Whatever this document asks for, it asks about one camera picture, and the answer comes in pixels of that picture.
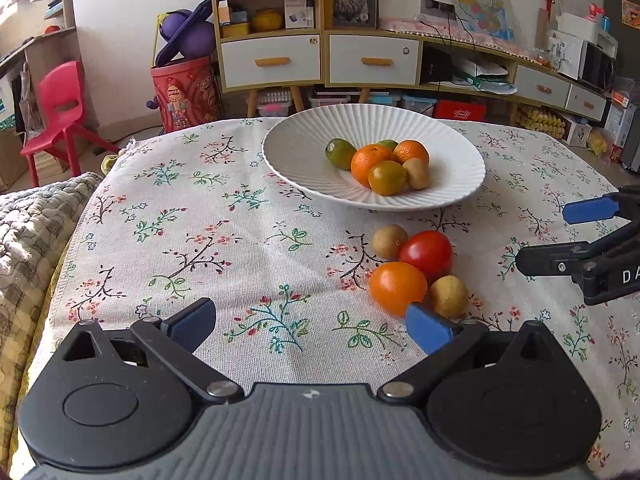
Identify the white ribbed plate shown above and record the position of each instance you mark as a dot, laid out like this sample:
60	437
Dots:
300	160

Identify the wooden desk shelf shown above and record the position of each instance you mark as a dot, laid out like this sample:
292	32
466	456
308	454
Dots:
45	35

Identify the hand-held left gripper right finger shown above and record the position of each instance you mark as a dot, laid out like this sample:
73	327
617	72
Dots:
427	327

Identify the black box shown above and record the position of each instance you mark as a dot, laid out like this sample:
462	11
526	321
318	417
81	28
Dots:
436	64

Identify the pink lace runner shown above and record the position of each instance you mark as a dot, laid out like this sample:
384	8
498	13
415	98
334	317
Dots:
405	26

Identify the red tomato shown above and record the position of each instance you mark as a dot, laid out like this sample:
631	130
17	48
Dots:
426	255

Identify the floral tablecloth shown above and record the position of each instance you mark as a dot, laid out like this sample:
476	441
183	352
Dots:
225	230

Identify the small brown kiwi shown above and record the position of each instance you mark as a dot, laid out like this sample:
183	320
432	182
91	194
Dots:
389	241
417	174
448	295

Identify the yellow-green tomato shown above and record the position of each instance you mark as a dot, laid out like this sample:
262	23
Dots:
387	178

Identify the yellow small box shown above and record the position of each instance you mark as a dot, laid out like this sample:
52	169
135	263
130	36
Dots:
235	29

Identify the clear storage box pink label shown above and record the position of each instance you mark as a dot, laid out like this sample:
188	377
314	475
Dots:
274	105

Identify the orange tomato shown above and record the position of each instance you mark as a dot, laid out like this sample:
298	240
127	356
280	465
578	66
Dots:
397	286

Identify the red box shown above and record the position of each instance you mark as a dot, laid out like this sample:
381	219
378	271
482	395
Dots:
460	111

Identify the white low cabinet drawer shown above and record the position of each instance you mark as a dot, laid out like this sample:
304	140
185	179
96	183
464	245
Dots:
587	102
542	86

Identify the white box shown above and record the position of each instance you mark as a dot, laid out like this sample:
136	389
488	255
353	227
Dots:
299	11

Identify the speckled orange mandarin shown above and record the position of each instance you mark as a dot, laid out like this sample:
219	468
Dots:
411	151

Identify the black microwave oven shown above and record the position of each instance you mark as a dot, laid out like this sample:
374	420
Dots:
597	66

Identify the yellow block toy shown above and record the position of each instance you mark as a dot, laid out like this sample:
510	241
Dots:
537	120

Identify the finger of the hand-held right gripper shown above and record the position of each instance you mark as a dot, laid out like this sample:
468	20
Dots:
550	260
590	210

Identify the wooden shelf cabinet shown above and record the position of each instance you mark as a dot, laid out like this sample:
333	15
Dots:
322	32

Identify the wall power socket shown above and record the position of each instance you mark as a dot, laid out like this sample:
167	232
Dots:
436	6

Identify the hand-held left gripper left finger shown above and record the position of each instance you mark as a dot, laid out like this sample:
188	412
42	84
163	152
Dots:
192	322

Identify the red plastic chair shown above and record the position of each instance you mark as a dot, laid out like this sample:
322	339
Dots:
57	105

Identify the purple toy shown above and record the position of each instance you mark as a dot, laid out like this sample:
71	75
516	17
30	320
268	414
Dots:
192	35

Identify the low wooden cabinet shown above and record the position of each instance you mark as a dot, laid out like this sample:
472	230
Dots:
500	55

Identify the yellow pumpkin ornament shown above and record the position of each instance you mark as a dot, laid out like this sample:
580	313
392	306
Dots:
266	20

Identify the yellow checked sheet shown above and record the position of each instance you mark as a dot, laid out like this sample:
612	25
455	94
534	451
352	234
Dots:
35	325

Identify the red toy bucket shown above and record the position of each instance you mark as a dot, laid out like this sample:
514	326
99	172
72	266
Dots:
187	95

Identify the map poster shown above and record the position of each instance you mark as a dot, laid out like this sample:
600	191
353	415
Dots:
482	10

